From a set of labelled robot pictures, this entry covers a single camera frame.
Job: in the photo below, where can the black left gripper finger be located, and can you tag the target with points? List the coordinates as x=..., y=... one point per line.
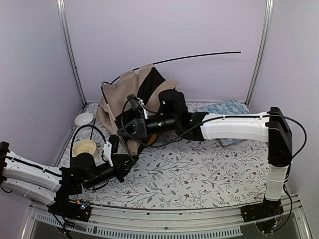
x=122, y=171
x=129, y=160

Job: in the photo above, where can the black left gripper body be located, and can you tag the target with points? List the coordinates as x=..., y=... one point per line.
x=96, y=182

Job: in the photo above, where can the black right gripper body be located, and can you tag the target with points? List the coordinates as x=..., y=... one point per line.
x=170, y=122

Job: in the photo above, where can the beige pet tent fabric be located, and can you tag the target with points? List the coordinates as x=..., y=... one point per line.
x=120, y=102

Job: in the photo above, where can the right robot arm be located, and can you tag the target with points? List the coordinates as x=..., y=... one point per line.
x=269, y=127

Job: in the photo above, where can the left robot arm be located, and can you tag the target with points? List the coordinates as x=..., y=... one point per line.
x=53, y=186

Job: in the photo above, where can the cream paw print bowl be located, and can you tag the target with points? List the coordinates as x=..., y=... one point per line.
x=86, y=146

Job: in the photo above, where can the yellow bear bowl stand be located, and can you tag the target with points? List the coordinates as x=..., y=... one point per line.
x=152, y=140

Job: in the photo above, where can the white ceramic bowl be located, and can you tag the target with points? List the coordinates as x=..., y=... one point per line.
x=84, y=119

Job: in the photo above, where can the floral white table mat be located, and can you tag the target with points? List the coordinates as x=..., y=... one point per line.
x=189, y=175

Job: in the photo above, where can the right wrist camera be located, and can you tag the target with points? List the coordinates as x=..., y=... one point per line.
x=137, y=105

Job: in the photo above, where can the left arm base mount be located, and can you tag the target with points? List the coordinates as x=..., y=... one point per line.
x=78, y=210

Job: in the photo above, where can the aluminium front rail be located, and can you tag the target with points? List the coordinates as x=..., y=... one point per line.
x=209, y=223

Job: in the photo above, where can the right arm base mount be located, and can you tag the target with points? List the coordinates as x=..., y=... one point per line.
x=262, y=210

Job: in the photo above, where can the aluminium left corner post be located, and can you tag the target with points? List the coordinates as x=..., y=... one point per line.
x=67, y=39

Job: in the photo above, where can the aluminium corner post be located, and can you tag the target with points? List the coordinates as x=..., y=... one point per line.
x=261, y=50
x=67, y=39

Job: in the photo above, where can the aluminium right corner post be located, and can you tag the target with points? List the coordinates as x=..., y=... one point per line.
x=261, y=50

